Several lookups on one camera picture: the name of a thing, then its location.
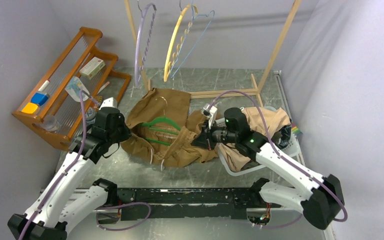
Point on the blue wire hanger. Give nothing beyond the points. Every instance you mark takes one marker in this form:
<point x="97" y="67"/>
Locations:
<point x="201" y="23"/>

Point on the wooden clothes rack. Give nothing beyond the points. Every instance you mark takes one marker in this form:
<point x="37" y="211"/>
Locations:
<point x="245" y="34"/>

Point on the blue sponge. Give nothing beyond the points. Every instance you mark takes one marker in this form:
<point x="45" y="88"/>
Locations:
<point x="39" y="98"/>

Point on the white tube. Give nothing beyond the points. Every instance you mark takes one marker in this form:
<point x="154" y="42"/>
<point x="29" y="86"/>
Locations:
<point x="44" y="86"/>

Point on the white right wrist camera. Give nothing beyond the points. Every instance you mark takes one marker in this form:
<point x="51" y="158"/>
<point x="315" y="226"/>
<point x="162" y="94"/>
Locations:
<point x="210" y="111"/>

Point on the beige shorts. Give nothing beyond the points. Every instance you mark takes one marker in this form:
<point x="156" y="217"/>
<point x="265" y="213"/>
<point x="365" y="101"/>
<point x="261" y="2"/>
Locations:
<point x="274" y="120"/>

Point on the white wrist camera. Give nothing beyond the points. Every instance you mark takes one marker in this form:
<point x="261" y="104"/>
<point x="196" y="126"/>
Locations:
<point x="109" y="103"/>
<point x="210" y="111"/>

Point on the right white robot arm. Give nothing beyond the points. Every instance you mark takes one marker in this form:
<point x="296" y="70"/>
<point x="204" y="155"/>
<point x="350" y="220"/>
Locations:
<point x="278" y="159"/>

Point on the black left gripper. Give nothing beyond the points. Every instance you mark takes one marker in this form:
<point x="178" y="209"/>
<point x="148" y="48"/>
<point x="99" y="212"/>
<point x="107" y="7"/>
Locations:
<point x="126" y="132"/>

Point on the wooden hanger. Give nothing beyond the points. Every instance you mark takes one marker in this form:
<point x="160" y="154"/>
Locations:
<point x="177" y="39"/>

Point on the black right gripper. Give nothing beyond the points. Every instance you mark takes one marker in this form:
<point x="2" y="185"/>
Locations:
<point x="205" y="139"/>

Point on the white blue packaged item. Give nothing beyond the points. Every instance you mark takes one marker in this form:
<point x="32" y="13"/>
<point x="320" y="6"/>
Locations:
<point x="76" y="89"/>

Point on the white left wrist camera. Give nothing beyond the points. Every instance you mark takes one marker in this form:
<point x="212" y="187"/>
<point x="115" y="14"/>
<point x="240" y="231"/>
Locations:
<point x="109" y="103"/>

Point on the white red box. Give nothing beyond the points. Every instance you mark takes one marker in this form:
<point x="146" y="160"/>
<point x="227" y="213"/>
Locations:
<point x="90" y="69"/>

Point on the lilac plastic hanger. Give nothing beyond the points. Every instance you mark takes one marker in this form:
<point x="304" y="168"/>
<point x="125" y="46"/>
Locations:
<point x="143" y="40"/>

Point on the green hanger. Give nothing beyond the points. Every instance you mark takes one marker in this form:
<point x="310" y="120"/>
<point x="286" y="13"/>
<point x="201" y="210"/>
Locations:
<point x="172" y="128"/>

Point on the tan brown shorts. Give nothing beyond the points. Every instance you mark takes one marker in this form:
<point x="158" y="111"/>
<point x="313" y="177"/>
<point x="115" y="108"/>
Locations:
<point x="160" y="148"/>

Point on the white blue round jar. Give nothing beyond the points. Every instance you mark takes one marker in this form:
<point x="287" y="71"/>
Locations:
<point x="90" y="115"/>

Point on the clear plastic cup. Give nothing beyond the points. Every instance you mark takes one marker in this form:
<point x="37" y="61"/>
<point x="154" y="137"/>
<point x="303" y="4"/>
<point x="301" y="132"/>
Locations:
<point x="50" y="123"/>

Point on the dark shark print shorts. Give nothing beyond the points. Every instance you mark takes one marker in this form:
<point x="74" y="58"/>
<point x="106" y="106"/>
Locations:
<point x="285" y="136"/>

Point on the yellow sponge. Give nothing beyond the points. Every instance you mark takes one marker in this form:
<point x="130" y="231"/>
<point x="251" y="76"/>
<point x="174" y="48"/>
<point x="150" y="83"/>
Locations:
<point x="31" y="108"/>

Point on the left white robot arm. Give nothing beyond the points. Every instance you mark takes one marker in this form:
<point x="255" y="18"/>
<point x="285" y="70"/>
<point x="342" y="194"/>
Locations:
<point x="66" y="179"/>

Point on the white pen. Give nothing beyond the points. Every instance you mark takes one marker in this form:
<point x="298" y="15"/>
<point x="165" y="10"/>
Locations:
<point x="104" y="87"/>

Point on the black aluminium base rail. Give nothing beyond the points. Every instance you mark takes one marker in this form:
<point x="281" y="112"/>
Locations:
<point x="191" y="202"/>

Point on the orange wooden shelf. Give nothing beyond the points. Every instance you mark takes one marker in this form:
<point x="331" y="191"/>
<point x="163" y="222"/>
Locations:
<point x="52" y="109"/>

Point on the colourful striped card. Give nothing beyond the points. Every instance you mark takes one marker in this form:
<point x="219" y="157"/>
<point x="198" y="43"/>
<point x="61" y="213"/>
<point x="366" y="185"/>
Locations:
<point x="295" y="130"/>

